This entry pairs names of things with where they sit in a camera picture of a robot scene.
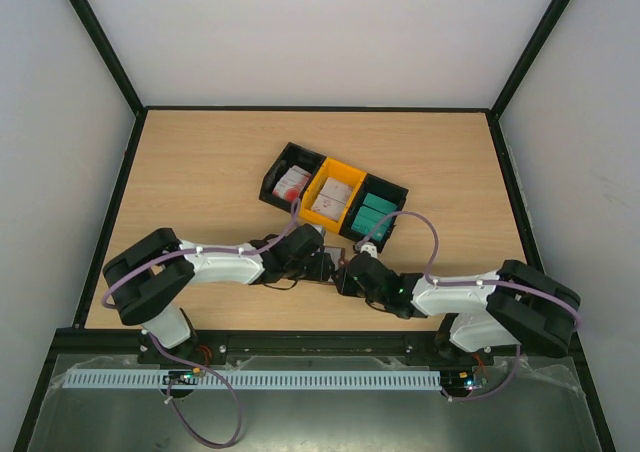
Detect brown leather card holder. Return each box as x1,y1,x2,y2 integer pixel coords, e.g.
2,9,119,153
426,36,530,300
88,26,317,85
307,246,345,285

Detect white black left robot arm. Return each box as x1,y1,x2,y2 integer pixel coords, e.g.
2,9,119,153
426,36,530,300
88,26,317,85
101,223,345,349

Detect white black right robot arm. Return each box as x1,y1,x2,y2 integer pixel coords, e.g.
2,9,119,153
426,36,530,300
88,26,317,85
333,252,581,364

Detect green card stack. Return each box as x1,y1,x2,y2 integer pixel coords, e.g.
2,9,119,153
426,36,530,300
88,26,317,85
351,193,397,235

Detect red white card stack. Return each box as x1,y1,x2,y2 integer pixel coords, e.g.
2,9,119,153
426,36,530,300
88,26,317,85
272,165,311,202

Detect black plastic bin right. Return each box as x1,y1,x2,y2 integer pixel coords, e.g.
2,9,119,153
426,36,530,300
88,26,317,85
339,174,409,242

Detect black plastic bin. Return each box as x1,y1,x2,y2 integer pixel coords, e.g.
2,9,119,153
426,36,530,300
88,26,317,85
259,142,326,211
339,174,409,242

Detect yellow plastic bin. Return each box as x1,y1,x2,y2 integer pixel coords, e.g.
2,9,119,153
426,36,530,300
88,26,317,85
299,158,367,234

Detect black plastic bin left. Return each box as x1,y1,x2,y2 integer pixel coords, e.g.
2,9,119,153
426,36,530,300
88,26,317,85
259,142,326,211

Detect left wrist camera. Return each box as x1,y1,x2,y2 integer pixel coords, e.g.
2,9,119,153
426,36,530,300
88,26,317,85
313,225,326,238

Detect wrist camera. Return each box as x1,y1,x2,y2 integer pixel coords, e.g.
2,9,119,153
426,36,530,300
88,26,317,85
313,225,326,238
353,240,378,258

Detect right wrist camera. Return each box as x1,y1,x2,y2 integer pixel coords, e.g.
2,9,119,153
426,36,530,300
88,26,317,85
353,240,378,258

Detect light blue cable duct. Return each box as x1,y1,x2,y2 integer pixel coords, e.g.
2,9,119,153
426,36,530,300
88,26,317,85
61,369,441,391

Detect black metal frame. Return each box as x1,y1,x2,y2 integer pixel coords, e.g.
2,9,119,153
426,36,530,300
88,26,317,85
13,0,615,451

